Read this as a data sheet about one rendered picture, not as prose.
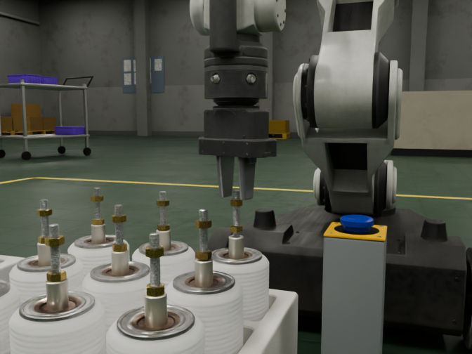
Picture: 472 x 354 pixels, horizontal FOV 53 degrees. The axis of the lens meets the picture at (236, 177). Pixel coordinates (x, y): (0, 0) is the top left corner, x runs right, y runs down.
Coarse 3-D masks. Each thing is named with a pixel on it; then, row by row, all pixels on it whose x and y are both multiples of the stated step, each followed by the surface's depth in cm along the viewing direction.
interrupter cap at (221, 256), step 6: (216, 252) 69; (222, 252) 69; (228, 252) 70; (246, 252) 69; (252, 252) 69; (258, 252) 69; (216, 258) 66; (222, 258) 66; (228, 258) 66; (234, 258) 67; (240, 258) 67; (246, 258) 66; (252, 258) 66; (258, 258) 66; (234, 264) 64; (240, 264) 64
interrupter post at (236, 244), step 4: (240, 236) 68; (232, 240) 67; (236, 240) 67; (240, 240) 67; (232, 244) 67; (236, 244) 67; (240, 244) 67; (232, 248) 67; (236, 248) 67; (240, 248) 67; (232, 252) 67; (236, 252) 67; (240, 252) 67; (232, 256) 67; (236, 256) 67; (240, 256) 67
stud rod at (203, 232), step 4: (200, 212) 56; (204, 212) 56; (200, 216) 56; (204, 216) 56; (200, 220) 56; (204, 220) 56; (200, 232) 56; (204, 232) 56; (200, 236) 56; (204, 236) 56; (200, 240) 56; (204, 240) 56; (200, 244) 56; (204, 244) 56; (200, 248) 56; (204, 248) 56; (200, 260) 57; (204, 260) 56
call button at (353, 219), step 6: (342, 216) 58; (348, 216) 58; (354, 216) 58; (360, 216) 58; (366, 216) 58; (342, 222) 57; (348, 222) 56; (354, 222) 56; (360, 222) 56; (366, 222) 56; (372, 222) 56; (348, 228) 57; (354, 228) 56; (360, 228) 56; (366, 228) 56
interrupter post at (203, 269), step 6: (210, 258) 57; (198, 264) 56; (204, 264) 56; (210, 264) 56; (198, 270) 56; (204, 270) 56; (210, 270) 56; (198, 276) 56; (204, 276) 56; (210, 276) 56; (198, 282) 56; (204, 282) 56; (210, 282) 56
